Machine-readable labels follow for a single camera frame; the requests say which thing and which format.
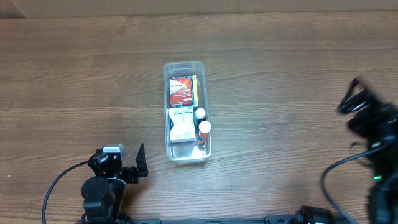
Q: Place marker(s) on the blue VapoDrops box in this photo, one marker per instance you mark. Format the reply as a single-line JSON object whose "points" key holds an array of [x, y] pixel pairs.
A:
{"points": [[195, 91]]}

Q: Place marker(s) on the dark bottle white cap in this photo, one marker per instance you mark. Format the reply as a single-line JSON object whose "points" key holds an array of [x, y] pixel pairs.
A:
{"points": [[199, 116]]}

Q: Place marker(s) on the red medicine box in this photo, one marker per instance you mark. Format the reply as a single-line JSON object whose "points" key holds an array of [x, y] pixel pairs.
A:
{"points": [[181, 91]]}

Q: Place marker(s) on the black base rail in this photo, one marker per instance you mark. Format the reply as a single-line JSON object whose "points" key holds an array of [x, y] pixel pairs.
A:
{"points": [[268, 219]]}

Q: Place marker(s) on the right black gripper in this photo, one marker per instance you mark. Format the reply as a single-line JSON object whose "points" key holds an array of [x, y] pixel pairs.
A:
{"points": [[363, 115]]}

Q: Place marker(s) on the white medicine box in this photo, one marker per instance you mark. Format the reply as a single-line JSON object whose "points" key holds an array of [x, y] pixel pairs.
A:
{"points": [[182, 128]]}

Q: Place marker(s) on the clear plastic container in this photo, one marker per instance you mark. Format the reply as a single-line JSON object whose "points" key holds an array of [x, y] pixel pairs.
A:
{"points": [[186, 151]]}

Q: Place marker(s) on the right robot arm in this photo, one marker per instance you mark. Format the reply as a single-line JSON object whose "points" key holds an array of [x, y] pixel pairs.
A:
{"points": [[382, 198]]}

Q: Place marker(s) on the orange tube white cap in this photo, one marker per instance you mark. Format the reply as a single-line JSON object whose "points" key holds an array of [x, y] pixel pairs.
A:
{"points": [[204, 129]]}

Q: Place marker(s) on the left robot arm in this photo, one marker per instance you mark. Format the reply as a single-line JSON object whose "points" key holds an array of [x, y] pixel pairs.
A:
{"points": [[104, 192]]}

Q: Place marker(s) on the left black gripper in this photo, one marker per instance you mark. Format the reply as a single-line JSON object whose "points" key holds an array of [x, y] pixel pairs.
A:
{"points": [[131, 173]]}

